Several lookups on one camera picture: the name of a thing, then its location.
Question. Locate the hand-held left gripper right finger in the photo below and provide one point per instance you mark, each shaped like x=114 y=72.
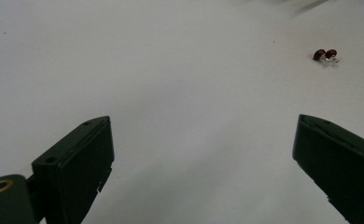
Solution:
x=342 y=168

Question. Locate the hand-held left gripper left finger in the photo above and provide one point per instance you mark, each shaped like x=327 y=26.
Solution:
x=74 y=168

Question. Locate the dark red stud earring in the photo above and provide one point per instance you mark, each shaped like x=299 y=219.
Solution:
x=319 y=54
x=331 y=53

